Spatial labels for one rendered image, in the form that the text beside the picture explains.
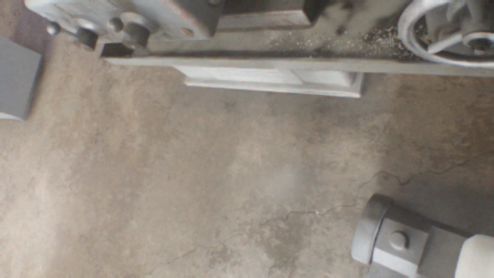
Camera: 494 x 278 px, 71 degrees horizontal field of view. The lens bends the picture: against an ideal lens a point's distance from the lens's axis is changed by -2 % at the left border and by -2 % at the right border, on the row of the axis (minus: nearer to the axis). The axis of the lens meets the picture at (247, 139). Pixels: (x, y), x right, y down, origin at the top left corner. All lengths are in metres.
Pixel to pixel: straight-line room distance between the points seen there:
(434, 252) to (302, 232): 0.46
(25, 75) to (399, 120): 2.28
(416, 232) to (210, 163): 0.85
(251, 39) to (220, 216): 0.71
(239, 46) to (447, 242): 0.74
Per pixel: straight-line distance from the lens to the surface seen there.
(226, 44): 1.09
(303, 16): 0.95
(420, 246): 0.96
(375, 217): 1.00
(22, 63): 2.73
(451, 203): 1.18
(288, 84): 1.36
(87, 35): 1.10
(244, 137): 1.42
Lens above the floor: 1.17
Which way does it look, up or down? 56 degrees down
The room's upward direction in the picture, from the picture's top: 63 degrees counter-clockwise
